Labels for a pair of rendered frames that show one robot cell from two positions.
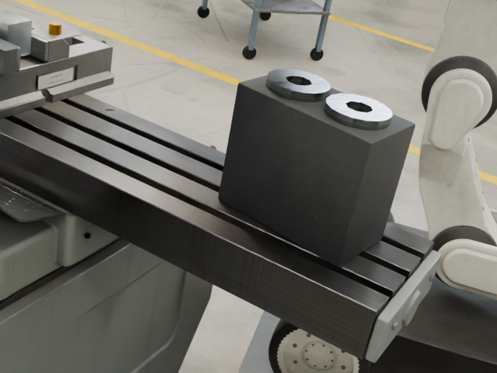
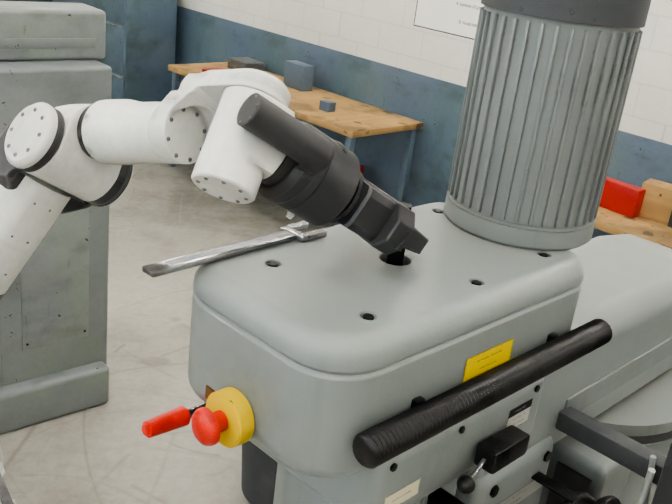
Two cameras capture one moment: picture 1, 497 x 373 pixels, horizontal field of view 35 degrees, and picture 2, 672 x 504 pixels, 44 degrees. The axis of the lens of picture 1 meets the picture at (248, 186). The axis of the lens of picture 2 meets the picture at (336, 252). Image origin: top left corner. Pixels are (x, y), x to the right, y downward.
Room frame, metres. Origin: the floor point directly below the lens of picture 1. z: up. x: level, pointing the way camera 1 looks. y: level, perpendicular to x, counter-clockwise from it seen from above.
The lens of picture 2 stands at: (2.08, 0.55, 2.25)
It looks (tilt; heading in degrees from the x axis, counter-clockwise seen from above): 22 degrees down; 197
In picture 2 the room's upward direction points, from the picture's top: 7 degrees clockwise
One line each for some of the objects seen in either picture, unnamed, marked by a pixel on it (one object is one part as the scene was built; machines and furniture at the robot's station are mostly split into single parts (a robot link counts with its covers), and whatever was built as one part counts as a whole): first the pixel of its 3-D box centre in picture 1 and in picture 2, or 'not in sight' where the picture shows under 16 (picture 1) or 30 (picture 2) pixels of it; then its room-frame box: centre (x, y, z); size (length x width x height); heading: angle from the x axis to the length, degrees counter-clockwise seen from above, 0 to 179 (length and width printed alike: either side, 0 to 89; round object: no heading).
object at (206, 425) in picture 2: not in sight; (211, 424); (1.43, 0.24, 1.76); 0.04 x 0.03 x 0.04; 64
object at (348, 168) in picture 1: (313, 158); not in sight; (1.00, -0.08, 1.01); 0.22 x 0.12 x 0.20; 56
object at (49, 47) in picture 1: (32, 38); not in sight; (1.29, 0.42, 1.00); 0.12 x 0.06 x 0.04; 62
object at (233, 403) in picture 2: not in sight; (229, 417); (1.40, 0.25, 1.76); 0.06 x 0.02 x 0.06; 64
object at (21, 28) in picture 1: (7, 34); not in sight; (1.24, 0.45, 1.02); 0.06 x 0.05 x 0.06; 62
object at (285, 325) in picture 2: not in sight; (393, 316); (1.18, 0.36, 1.81); 0.47 x 0.26 x 0.16; 154
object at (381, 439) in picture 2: not in sight; (499, 380); (1.23, 0.50, 1.79); 0.45 x 0.04 x 0.04; 154
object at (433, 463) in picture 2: not in sight; (394, 401); (1.16, 0.37, 1.68); 0.34 x 0.24 x 0.10; 154
